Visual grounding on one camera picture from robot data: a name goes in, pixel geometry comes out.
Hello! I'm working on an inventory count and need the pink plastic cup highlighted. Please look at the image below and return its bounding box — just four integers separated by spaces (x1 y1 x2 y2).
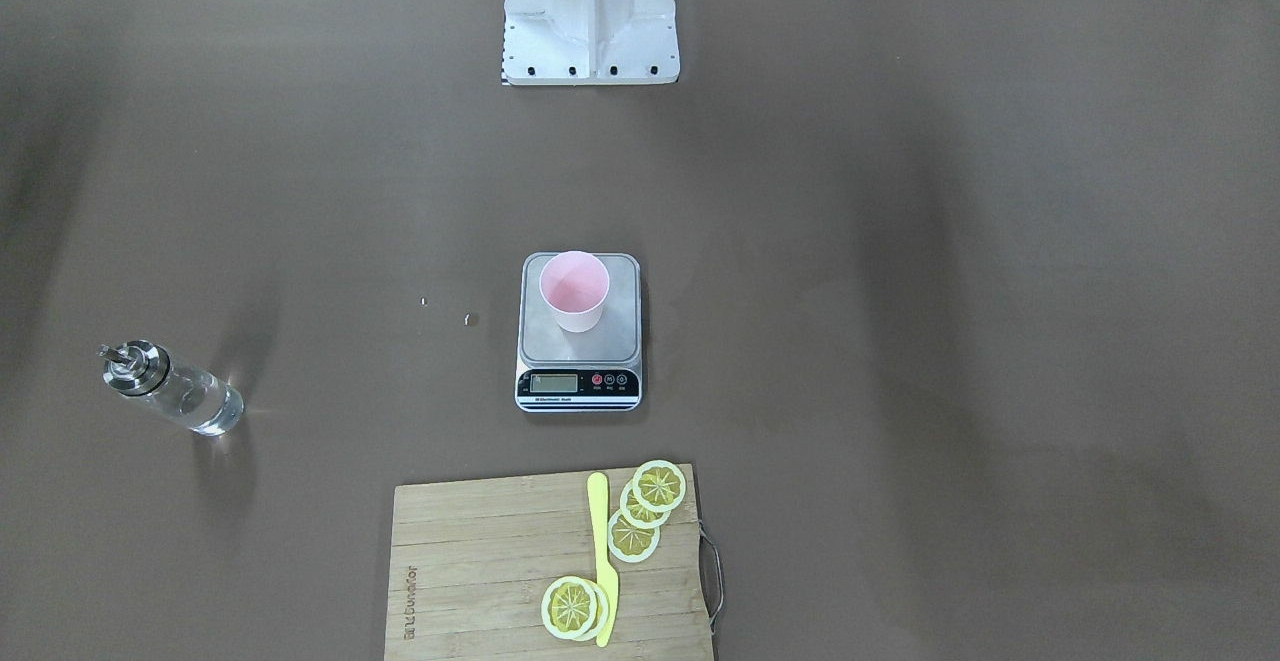
538 250 611 333

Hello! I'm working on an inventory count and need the glass sauce bottle metal spout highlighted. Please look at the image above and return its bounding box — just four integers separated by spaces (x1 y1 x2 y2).
99 339 244 437

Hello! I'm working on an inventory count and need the digital kitchen scale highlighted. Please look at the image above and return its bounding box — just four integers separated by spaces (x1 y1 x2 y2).
515 251 644 412

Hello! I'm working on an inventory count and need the yellow plastic knife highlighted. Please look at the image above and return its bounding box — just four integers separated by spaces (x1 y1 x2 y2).
586 471 620 648

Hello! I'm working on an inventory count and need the lemon slice middle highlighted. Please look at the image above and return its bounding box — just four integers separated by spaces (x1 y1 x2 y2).
620 480 671 529

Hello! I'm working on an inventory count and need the lemon slice lower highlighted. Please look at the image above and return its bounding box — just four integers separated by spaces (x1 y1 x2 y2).
605 511 660 564

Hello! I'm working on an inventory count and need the bamboo cutting board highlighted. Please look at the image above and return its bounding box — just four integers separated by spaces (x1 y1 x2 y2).
384 470 721 660

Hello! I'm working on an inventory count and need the lemon slice behind front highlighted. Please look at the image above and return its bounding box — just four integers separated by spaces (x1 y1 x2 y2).
575 580 611 642

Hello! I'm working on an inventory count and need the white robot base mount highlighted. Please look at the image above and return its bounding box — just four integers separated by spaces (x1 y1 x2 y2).
500 0 681 86

